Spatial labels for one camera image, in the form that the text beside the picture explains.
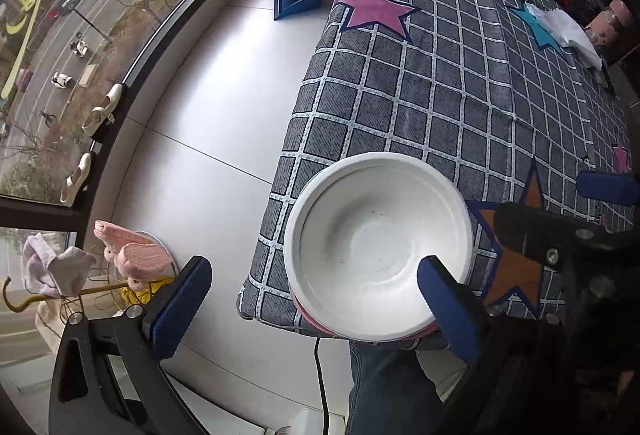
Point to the lilac cloth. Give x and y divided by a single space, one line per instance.
55 265

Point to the white bowl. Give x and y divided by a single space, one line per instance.
370 240

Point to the black window frame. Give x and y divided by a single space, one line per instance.
145 60

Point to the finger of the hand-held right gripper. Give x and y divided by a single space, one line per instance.
607 187
525 225

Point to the white shoe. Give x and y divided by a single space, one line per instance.
102 107
75 177

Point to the pink cup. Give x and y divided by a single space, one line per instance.
607 25

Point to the white box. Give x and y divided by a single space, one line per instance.
310 425

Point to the pink plush slipper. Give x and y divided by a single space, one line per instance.
145 262
115 232

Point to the grey checkered star blanket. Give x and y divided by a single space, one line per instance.
425 90

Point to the yellow hanger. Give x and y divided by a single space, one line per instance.
30 301

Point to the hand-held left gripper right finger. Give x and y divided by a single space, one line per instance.
445 310

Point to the white crumpled cloth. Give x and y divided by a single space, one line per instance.
565 30

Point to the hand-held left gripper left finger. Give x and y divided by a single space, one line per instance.
182 305

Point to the blue dustpan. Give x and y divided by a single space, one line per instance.
295 5

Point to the person's leg in jeans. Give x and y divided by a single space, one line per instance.
385 390

